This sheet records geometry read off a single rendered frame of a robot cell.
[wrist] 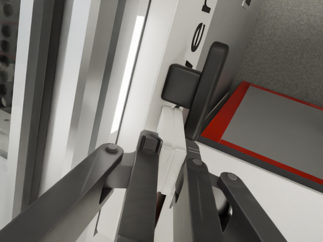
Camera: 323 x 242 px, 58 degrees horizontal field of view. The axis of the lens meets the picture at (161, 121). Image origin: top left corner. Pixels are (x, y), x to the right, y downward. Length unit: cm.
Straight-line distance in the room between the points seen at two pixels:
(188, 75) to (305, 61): 93
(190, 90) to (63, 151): 10
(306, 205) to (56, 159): 31
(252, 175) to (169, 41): 24
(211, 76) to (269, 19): 92
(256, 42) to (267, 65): 9
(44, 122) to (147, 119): 8
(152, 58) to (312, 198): 27
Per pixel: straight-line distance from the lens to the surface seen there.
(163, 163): 16
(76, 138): 16
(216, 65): 20
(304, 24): 111
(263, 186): 39
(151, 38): 20
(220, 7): 42
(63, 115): 16
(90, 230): 26
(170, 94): 21
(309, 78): 112
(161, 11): 19
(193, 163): 15
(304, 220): 41
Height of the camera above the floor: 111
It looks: 64 degrees down
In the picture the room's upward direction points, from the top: 126 degrees counter-clockwise
